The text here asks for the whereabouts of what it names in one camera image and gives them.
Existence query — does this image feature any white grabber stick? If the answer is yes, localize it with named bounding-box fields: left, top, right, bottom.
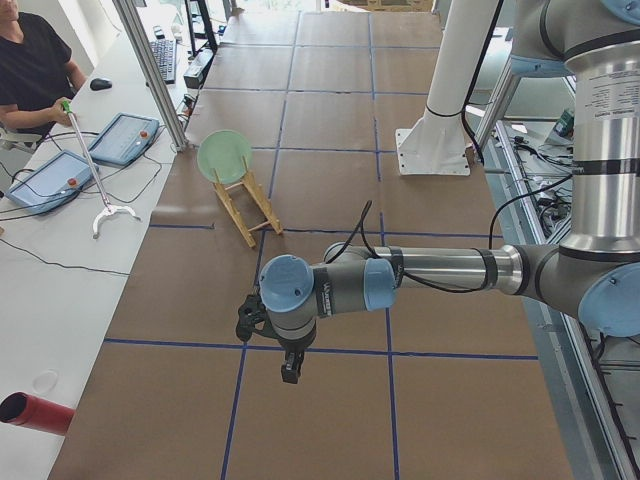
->
left=61, top=100, right=141, bottom=240

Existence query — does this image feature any light green plate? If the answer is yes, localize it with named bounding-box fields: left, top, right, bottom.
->
left=197, top=130, right=252, bottom=185

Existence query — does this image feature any aluminium frame post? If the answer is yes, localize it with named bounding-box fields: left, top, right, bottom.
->
left=113, top=0, right=189, bottom=152

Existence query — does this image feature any person's hand on stick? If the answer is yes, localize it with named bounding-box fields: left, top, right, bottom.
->
left=48, top=99, right=72, bottom=127

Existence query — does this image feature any person in black shirt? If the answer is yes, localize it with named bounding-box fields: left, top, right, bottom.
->
left=1, top=1, right=86, bottom=136

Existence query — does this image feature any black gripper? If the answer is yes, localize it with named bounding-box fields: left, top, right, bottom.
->
left=278, top=339, right=314, bottom=384

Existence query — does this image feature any red cylinder tube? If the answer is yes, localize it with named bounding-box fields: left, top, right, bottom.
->
left=1, top=392, right=75, bottom=436

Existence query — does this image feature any black computer mouse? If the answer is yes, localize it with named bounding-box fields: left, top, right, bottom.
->
left=89, top=78, right=113, bottom=91

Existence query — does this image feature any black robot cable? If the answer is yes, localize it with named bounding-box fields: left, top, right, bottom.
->
left=347, top=172, right=574, bottom=294

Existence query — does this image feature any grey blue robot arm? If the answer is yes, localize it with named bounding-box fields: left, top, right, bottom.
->
left=258, top=1, right=639, bottom=383

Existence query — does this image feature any near blue teach pendant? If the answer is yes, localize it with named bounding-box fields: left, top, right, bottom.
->
left=6, top=150, right=93, bottom=215

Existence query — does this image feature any black floor cable bundle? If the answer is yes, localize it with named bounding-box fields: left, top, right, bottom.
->
left=534, top=189, right=574, bottom=236

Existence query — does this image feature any black pendant cable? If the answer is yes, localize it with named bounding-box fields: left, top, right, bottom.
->
left=0, top=130, right=164, bottom=276

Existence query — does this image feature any black keyboard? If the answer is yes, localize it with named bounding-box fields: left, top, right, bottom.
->
left=149, top=38, right=177, bottom=84

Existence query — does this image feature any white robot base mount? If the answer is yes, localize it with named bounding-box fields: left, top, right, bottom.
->
left=395, top=0, right=502, bottom=176

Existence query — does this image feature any green white box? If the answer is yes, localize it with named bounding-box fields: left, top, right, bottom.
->
left=554, top=108, right=575, bottom=138

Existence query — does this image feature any aluminium frame rail structure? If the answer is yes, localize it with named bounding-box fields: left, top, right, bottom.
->
left=477, top=65, right=639, bottom=479

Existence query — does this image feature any wooden plate rack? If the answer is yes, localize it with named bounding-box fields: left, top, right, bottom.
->
left=211, top=156, right=283, bottom=248

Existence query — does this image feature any blue teach pendant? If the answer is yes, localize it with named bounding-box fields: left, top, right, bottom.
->
left=6, top=150, right=93, bottom=215
left=88, top=113, right=160, bottom=166

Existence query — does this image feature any far blue teach pendant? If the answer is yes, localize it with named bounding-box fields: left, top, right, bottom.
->
left=88, top=113, right=160, bottom=166

